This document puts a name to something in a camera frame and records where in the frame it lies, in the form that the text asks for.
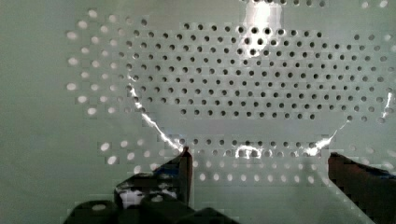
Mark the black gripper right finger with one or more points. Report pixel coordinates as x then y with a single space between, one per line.
373 190

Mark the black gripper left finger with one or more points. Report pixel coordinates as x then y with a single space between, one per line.
159 197

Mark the green perforated plastic strainer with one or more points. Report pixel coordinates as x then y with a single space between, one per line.
260 92

